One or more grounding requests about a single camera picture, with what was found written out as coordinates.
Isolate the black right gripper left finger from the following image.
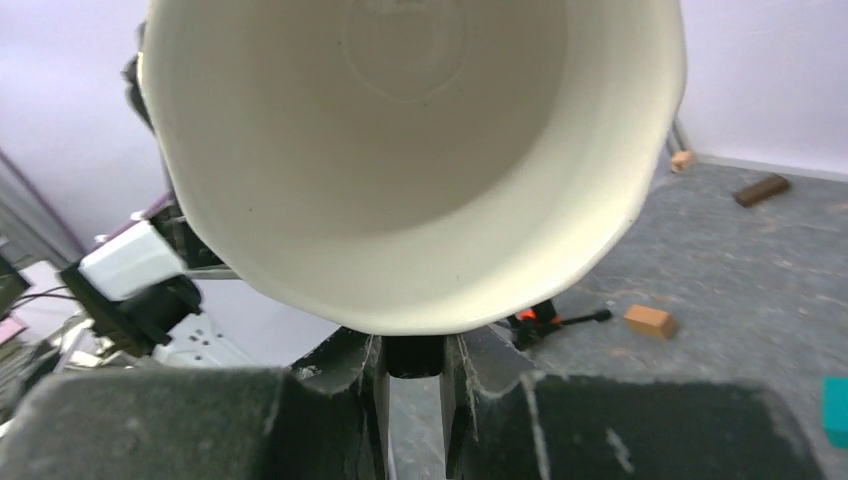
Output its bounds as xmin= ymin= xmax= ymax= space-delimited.
xmin=1 ymin=329 xmax=388 ymax=479

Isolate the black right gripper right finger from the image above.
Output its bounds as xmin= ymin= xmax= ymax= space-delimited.
xmin=441 ymin=328 xmax=824 ymax=479

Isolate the black octagonal mug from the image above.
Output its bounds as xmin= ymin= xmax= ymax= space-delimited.
xmin=137 ymin=1 xmax=687 ymax=337

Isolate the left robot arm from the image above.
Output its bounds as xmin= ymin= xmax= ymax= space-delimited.
xmin=1 ymin=196 xmax=336 ymax=420

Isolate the orange wooden block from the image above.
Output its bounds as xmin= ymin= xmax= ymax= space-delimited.
xmin=624 ymin=304 xmax=679 ymax=340

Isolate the wooden cube at corner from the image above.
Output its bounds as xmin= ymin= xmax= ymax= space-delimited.
xmin=670 ymin=150 xmax=696 ymax=174

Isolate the teal rectangular block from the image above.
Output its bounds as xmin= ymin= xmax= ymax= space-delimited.
xmin=822 ymin=377 xmax=848 ymax=449

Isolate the brown block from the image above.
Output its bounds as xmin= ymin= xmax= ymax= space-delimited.
xmin=733 ymin=174 xmax=791 ymax=208

